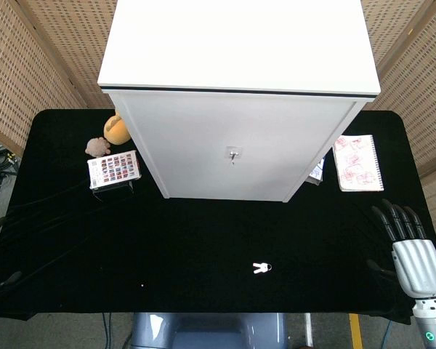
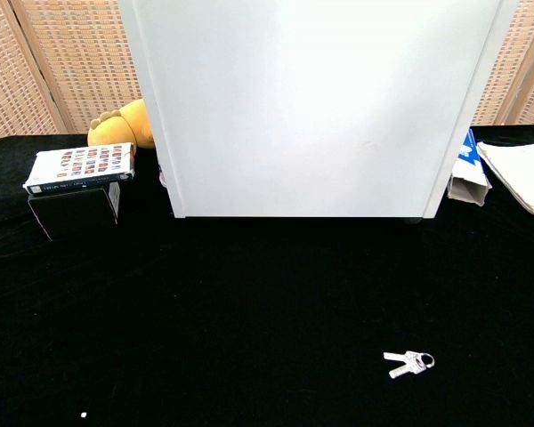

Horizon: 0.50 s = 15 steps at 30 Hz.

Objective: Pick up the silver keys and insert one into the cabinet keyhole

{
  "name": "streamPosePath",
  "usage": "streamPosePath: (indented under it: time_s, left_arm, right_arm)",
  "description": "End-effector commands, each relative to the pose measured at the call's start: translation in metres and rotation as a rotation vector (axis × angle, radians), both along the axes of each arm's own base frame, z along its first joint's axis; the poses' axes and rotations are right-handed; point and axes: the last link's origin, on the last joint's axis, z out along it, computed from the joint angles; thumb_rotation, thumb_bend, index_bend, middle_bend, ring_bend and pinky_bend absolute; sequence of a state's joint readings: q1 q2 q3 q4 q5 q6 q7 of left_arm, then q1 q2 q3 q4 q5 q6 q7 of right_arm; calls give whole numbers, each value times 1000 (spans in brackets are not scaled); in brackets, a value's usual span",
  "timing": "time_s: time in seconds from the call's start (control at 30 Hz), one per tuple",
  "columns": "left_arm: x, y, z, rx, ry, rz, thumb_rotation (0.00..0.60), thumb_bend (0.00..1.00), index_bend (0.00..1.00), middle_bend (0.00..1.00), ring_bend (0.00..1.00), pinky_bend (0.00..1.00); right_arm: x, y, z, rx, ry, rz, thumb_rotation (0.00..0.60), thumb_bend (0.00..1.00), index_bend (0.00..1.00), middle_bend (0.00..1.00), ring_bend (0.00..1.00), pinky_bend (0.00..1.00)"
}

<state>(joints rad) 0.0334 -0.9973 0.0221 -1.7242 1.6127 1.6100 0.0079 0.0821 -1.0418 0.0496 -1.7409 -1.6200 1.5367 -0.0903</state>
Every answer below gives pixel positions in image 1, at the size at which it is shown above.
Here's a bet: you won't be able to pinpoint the woven bamboo screen panel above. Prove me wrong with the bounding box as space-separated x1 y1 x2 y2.
359 0 436 255
0 0 119 158

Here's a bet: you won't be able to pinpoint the orange plush toy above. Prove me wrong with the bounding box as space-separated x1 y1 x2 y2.
103 111 132 145

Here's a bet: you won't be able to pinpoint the brown plush toy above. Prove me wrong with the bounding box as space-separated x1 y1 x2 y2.
85 137 112 158

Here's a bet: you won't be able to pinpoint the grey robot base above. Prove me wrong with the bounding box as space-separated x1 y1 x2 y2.
125 312 290 349

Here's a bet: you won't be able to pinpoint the small white blue booklet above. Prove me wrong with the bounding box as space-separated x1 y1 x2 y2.
307 155 326 186

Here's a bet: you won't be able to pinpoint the white box with picture grid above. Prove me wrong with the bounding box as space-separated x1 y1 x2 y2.
86 150 142 190

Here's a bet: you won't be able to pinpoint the white cabinet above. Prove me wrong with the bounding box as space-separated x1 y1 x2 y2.
97 0 382 204

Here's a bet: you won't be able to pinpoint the black velvet tablecloth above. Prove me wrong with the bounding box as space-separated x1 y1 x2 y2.
0 108 436 326

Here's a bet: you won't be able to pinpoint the black display stand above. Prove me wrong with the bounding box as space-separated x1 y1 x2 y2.
92 180 134 203

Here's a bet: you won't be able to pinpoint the silver keys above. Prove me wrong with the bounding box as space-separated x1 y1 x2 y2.
252 262 274 276

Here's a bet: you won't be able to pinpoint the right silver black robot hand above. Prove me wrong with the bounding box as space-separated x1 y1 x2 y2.
366 198 436 300

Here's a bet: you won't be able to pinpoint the blue cable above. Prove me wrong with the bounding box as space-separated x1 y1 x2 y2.
100 312 113 349
380 316 395 349

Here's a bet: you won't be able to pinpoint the spiral notebook with red sketches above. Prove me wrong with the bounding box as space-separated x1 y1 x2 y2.
332 134 385 193

